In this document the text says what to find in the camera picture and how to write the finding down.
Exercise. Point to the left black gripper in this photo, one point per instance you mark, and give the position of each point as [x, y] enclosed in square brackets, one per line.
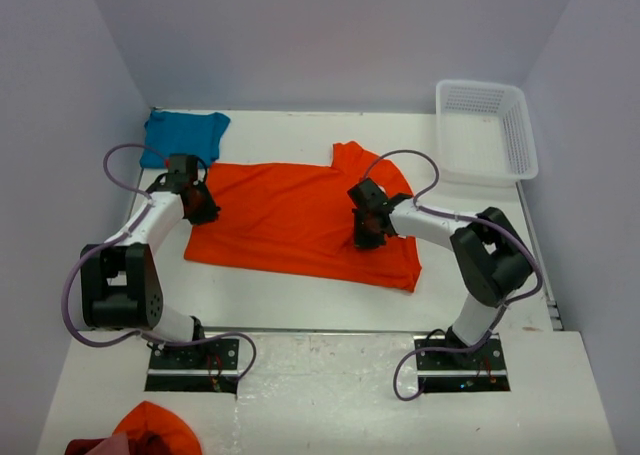
[209, 213]

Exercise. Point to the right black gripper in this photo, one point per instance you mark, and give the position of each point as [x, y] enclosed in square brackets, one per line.
[360, 240]

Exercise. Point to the orange t shirt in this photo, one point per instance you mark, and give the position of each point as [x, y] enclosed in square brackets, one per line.
[297, 219]

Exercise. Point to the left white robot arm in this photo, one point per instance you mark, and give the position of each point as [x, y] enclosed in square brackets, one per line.
[120, 286]

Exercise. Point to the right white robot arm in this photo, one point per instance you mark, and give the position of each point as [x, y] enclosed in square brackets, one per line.
[492, 259]

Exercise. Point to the folded blue t shirt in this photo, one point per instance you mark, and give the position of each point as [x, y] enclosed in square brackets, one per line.
[173, 132]

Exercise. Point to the white plastic basket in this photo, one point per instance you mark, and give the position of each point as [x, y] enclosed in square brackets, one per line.
[484, 134]

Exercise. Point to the orange cloth in pile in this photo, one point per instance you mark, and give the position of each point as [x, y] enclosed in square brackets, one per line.
[152, 429]

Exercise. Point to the pink cloth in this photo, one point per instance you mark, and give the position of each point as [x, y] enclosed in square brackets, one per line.
[117, 444]

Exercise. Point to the dark red cloth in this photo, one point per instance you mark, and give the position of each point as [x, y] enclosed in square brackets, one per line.
[82, 446]

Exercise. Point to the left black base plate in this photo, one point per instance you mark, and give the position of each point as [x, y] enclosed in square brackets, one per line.
[207, 368]

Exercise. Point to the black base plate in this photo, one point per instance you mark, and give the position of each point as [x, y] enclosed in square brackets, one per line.
[207, 368]
[482, 371]

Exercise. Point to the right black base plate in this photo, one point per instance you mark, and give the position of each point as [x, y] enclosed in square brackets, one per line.
[482, 371]

